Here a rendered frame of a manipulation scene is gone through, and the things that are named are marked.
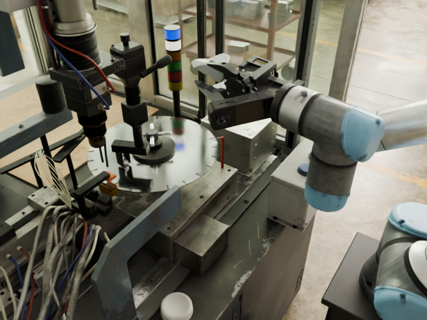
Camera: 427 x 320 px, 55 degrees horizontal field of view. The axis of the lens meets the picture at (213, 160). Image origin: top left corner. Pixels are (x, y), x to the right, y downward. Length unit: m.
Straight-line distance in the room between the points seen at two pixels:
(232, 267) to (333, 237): 1.22
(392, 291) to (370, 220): 1.56
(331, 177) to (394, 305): 0.26
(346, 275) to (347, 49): 0.58
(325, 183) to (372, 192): 1.84
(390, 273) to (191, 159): 0.51
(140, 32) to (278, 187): 0.81
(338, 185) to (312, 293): 1.29
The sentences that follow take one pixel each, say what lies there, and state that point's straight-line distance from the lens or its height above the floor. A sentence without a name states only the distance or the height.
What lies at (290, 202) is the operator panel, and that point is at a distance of 1.08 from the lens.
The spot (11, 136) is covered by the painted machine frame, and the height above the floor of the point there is 1.04.
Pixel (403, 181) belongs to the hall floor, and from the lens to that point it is 2.67.
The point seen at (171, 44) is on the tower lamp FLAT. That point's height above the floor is 1.12.
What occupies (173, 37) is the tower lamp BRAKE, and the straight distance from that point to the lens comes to 1.21.
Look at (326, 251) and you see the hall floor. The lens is 2.12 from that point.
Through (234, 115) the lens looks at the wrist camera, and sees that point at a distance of 0.69.
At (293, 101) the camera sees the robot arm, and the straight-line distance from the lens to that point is 0.66.
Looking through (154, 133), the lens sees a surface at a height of 1.00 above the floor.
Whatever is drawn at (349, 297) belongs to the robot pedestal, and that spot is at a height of 0.75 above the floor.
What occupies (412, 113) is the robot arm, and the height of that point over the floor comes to 1.21.
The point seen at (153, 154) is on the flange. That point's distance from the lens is 1.02.
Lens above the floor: 1.55
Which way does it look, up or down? 37 degrees down
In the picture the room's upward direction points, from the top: straight up
